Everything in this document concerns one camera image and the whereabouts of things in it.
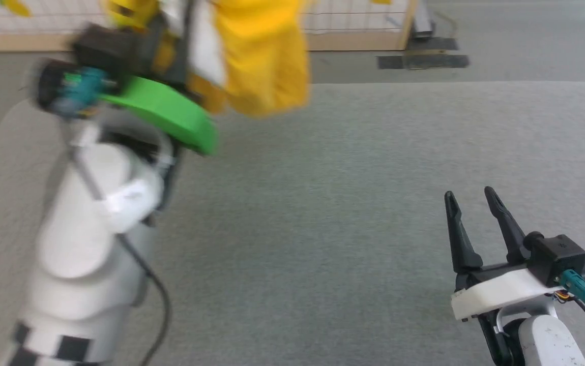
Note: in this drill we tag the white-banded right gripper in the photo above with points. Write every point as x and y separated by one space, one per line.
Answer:
501 291

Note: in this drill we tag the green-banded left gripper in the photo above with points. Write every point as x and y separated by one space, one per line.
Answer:
170 109

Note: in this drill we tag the yellow garment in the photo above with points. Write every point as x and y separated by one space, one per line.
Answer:
264 61

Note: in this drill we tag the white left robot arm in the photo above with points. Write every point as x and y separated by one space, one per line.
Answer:
79 244

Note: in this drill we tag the grey fabric table cover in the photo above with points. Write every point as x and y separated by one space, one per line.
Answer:
348 213

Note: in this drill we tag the long black floor strip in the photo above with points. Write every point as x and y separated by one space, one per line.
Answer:
422 61

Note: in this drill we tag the small yellow object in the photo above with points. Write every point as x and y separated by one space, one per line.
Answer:
15 7

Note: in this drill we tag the short dark floor plate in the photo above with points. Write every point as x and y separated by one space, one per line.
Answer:
432 43

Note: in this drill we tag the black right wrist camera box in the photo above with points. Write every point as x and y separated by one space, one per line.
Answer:
559 256

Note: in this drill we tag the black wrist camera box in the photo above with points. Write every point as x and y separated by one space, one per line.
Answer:
104 48
559 256

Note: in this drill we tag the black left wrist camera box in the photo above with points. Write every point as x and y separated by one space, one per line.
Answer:
104 48

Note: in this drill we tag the grey metal post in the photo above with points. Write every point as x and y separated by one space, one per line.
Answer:
423 20

